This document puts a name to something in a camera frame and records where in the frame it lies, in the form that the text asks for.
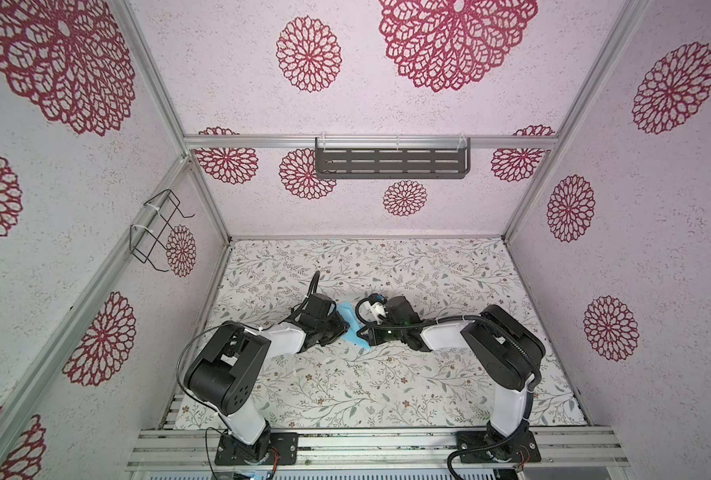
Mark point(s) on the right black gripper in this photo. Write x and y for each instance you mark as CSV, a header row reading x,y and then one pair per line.
x,y
372,336

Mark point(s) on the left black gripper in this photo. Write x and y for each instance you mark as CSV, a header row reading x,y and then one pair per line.
x,y
341,324

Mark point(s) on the light blue square paper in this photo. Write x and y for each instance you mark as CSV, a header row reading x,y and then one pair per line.
x,y
347,311

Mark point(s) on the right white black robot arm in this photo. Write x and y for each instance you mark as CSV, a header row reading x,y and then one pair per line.
x,y
508,352

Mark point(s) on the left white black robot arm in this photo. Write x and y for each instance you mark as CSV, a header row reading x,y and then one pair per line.
x,y
224,374

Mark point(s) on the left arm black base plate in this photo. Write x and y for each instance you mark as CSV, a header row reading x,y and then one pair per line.
x,y
272,448

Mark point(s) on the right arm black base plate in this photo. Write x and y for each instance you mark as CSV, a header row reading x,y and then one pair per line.
x,y
477,447

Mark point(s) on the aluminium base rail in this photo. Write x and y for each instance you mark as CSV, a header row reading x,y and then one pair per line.
x,y
383,449

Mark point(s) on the dark grey slotted wall shelf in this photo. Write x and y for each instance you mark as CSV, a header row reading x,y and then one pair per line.
x,y
397,163

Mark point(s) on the black wire wall rack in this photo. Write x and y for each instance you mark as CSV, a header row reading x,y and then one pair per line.
x,y
146,238

